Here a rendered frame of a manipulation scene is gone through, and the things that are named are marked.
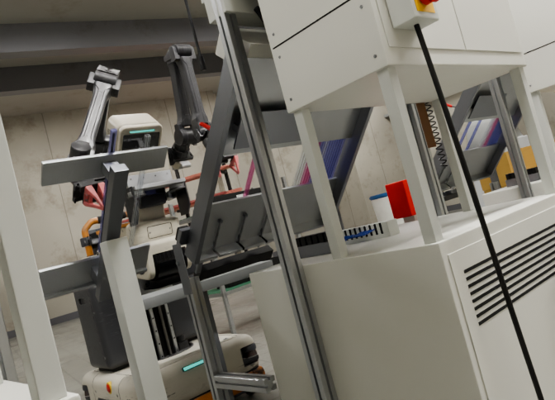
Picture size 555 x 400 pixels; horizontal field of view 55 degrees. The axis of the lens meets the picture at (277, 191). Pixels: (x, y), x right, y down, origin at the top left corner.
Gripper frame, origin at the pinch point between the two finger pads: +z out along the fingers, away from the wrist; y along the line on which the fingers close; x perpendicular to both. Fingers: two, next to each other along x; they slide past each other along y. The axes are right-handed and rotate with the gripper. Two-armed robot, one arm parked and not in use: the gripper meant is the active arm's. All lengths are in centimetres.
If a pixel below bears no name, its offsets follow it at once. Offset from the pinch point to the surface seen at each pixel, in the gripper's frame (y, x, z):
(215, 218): 36.6, 10.8, 8.0
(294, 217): 77, 22, 11
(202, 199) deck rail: 29.0, 0.5, 8.1
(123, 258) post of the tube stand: -2.3, 6.4, 15.2
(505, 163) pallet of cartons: 463, 110, -28
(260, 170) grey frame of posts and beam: 25.2, -25.8, 30.4
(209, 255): 34.3, 23.4, 11.9
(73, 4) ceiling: 239, 126, -489
